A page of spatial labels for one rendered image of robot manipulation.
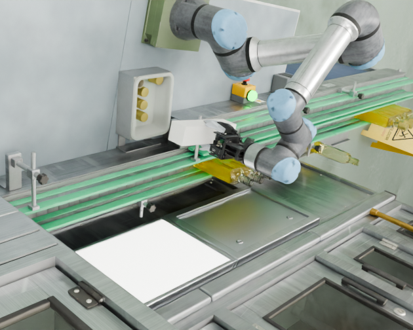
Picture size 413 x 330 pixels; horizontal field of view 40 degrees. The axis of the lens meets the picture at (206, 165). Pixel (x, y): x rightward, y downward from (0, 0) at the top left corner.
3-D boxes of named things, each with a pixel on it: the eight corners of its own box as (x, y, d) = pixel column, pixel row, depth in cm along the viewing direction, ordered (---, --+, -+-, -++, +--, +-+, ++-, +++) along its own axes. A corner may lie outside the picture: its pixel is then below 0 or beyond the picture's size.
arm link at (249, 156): (273, 146, 164) (266, 172, 167) (260, 141, 167) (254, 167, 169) (257, 147, 159) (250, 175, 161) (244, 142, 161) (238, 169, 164)
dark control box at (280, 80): (269, 91, 256) (284, 95, 251) (272, 73, 253) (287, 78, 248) (280, 88, 262) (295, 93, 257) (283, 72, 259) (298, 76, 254)
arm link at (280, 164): (306, 167, 160) (289, 191, 158) (275, 154, 167) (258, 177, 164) (299, 152, 154) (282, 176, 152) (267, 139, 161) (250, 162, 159)
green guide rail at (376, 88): (189, 130, 205) (206, 137, 200) (190, 128, 204) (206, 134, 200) (404, 78, 327) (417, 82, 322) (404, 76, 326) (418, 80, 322)
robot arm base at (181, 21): (177, -13, 184) (198, -7, 178) (207, 0, 196) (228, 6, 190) (164, 33, 187) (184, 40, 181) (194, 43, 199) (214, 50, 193)
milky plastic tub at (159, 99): (115, 133, 197) (132, 142, 192) (118, 71, 188) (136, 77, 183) (153, 126, 209) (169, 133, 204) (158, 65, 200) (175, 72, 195)
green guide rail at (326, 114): (187, 149, 208) (203, 156, 203) (188, 146, 207) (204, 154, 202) (401, 90, 330) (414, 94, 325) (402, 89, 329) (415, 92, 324)
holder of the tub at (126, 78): (115, 147, 199) (128, 154, 195) (118, 71, 189) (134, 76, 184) (151, 139, 211) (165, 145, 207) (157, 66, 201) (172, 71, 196)
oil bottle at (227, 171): (192, 166, 214) (235, 187, 201) (193, 152, 212) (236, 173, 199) (202, 163, 218) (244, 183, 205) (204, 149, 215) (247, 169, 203)
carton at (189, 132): (172, 120, 171) (185, 126, 168) (223, 118, 189) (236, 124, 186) (168, 139, 173) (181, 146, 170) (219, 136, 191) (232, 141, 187)
